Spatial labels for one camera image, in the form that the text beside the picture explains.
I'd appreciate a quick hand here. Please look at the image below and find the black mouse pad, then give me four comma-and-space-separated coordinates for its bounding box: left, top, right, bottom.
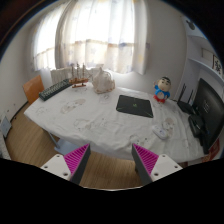
116, 95, 153, 118

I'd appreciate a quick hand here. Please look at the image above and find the framed calligraphy picture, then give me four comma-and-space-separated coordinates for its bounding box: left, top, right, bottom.
213, 55, 223, 76

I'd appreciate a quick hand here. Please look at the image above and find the wooden model ship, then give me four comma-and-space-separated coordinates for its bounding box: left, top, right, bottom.
69, 63, 89, 88

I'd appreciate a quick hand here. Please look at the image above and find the white conch shell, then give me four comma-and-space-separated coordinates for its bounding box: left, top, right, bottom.
92, 68, 115, 94

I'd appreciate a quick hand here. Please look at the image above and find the white wall shelf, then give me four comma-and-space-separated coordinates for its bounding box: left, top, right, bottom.
181, 16, 224, 87

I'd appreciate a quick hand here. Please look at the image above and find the black computer monitor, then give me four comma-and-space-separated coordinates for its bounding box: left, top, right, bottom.
188, 79, 224, 154

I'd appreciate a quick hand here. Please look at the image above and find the black keyboard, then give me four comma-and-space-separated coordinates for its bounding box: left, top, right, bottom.
39, 79, 71, 101

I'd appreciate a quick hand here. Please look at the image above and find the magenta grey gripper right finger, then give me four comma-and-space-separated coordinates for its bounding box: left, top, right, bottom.
132, 144, 182, 185

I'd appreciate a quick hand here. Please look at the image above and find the white sheer curtain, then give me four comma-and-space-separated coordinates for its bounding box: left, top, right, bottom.
31, 0, 150, 74

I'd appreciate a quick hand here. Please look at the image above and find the white computer mouse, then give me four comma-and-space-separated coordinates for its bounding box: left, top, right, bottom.
152, 125, 168, 140

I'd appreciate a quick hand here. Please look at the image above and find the orange wooden chair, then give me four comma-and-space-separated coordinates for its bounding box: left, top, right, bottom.
23, 75, 44, 104

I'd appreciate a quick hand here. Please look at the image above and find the grey blue stool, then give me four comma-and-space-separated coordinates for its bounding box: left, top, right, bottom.
49, 134, 78, 155

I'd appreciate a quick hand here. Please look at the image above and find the white radiator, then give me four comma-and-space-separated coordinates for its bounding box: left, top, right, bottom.
51, 67, 72, 84

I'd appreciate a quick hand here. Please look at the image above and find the white patterned tablecloth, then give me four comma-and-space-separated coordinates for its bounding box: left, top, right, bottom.
25, 84, 204, 163

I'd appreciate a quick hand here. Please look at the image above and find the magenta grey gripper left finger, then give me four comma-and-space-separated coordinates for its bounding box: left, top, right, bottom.
41, 144, 91, 185

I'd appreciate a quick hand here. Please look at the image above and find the cartoon boy figurine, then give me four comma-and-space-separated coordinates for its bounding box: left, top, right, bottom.
153, 76, 171, 103

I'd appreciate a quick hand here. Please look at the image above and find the black wifi router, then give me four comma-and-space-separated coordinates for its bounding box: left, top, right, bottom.
177, 85, 195, 114

